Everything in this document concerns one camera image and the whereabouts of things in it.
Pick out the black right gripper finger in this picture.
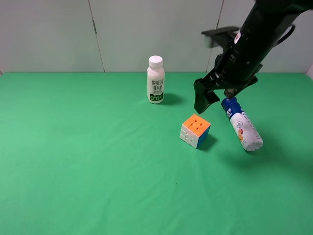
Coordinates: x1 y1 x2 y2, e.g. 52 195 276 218
193 78 220 114
224 88 238 99

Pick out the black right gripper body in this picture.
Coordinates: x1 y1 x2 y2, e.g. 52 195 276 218
203 47 264 93

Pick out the colourful puzzle cube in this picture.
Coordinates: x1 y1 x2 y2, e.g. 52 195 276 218
179 114 211 148

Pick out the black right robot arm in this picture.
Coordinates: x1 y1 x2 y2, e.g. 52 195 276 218
193 0 313 114

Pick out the blue capped white bottle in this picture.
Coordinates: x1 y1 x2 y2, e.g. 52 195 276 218
222 97 264 152

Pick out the white milk bottle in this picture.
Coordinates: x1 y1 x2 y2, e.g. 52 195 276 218
147 55 165 104

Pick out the green table cloth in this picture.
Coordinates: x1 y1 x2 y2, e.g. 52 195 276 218
0 73 313 235

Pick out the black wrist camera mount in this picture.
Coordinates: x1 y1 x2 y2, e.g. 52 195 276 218
201 26 240 51

